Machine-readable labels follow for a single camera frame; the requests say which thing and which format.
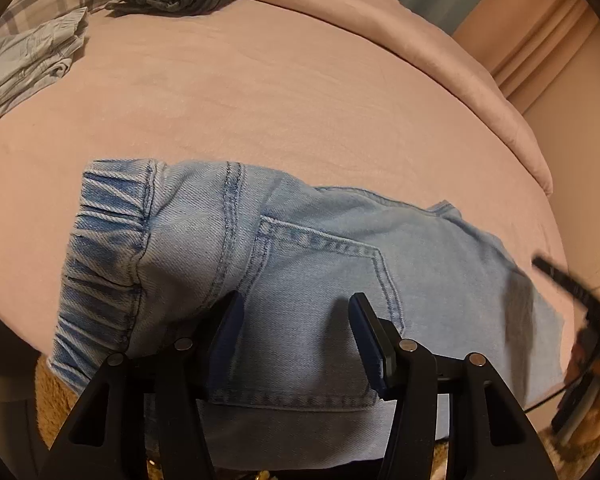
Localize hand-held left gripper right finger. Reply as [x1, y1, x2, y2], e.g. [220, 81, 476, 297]
[347, 292, 541, 480]

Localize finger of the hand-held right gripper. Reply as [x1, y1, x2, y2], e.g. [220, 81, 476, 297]
[532, 256, 598, 313]

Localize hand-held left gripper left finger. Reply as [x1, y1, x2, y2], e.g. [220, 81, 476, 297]
[40, 290, 246, 480]

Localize light blue denim pants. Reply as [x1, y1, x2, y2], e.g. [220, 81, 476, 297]
[47, 158, 566, 471]

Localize brown fluffy rug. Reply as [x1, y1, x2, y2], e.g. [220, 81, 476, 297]
[34, 357, 96, 456]

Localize pink curtain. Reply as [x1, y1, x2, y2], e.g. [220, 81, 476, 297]
[452, 0, 600, 111]

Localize pink duvet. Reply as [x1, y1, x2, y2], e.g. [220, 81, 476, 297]
[240, 0, 553, 196]

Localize light blue folded shirt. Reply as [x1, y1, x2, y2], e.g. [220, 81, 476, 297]
[0, 7, 90, 131]

